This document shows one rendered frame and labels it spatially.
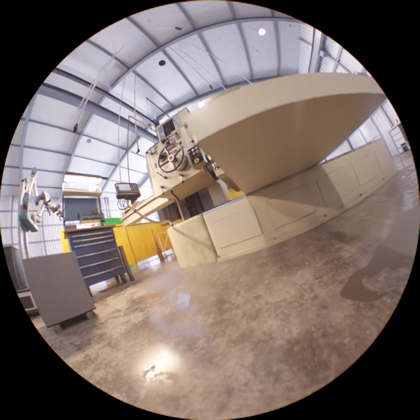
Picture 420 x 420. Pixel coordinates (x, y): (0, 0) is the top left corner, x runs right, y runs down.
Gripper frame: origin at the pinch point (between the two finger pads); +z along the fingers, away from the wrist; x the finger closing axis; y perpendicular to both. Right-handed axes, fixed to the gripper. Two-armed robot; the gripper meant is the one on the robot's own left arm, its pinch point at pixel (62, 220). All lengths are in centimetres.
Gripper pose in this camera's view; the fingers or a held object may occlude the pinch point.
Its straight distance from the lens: 253.6
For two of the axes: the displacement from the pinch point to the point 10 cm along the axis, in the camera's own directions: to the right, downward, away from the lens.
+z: 5.6, 8.3, 0.4
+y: 7.2, -5.0, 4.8
